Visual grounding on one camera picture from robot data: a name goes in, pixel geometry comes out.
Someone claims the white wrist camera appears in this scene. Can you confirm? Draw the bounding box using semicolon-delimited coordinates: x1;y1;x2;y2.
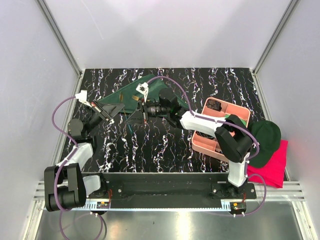
136;82;149;102
75;90;94;108

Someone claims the pink divided organizer box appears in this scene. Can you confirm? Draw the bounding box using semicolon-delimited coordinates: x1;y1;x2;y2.
191;97;252;160

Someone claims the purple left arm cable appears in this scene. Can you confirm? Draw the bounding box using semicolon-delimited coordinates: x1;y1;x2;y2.
51;96;108;240

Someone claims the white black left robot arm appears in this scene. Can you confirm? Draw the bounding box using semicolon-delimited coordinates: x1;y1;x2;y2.
44;101;125;212

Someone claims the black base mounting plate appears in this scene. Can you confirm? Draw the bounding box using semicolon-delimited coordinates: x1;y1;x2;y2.
84;172;257;212

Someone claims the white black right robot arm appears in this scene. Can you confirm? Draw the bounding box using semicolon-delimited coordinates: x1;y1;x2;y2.
126;84;253;199

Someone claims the dark green cloth napkin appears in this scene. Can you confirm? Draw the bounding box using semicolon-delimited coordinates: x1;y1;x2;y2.
98;74;172;114

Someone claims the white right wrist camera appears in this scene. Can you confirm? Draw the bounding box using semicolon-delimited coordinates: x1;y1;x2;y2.
136;82;149;102

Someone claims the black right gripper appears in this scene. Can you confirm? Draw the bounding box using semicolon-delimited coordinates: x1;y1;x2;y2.
125;98;170;125

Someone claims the aluminium frame rail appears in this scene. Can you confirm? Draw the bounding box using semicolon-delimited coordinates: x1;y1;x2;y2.
37;0;85;76

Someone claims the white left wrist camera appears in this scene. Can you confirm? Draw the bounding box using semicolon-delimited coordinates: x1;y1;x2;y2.
75;90;94;108

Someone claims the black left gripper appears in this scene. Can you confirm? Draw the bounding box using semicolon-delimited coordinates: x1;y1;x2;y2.
83;99;125;135

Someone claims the red folded cloth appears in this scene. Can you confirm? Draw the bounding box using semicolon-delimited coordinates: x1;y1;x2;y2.
247;140;288;189

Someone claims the dark paisley rolled tie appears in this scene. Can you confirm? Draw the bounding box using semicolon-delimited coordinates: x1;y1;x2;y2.
206;99;222;112

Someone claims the dark green baseball cap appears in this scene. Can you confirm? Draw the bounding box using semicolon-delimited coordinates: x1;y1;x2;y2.
248;120;281;169

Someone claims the bright green rolled cloth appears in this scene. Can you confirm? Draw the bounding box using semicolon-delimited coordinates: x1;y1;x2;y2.
225;114;247;126

